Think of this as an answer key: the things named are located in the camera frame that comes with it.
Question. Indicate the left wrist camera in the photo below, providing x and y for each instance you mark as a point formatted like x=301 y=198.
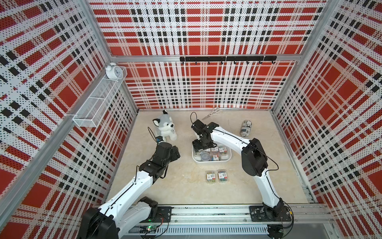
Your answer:
x=159 y=139

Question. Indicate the white alarm clock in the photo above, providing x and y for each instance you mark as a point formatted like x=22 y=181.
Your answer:
x=113 y=71

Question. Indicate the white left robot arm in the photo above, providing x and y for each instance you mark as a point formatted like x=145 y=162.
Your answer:
x=131 y=191

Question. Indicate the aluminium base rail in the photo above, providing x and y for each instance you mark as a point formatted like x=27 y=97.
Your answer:
x=148 y=220

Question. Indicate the black hook rail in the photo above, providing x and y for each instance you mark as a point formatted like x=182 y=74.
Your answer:
x=208 y=59

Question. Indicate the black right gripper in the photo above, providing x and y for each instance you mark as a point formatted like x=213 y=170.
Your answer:
x=196 y=146

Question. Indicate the round clear clip tub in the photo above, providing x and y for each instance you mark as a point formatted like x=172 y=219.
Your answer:
x=205 y=156

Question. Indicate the white wire mesh shelf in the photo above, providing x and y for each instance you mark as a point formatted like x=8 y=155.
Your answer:
x=94 y=108

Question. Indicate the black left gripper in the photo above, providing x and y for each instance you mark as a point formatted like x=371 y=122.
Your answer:
x=174 y=153

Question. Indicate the white handled scissors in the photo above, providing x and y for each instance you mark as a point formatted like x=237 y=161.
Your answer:
x=215 y=111

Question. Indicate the white plastic storage box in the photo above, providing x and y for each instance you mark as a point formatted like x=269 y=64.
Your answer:
x=223 y=158

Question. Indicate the paper clip box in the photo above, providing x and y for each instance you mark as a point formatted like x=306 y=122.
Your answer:
x=214 y=150
x=222 y=175
x=215 y=157
x=223 y=150
x=210 y=177

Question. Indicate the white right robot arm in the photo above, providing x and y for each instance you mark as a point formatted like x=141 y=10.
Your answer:
x=253 y=158

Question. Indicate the grey white husky plush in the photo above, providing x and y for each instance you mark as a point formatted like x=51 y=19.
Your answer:
x=165 y=127

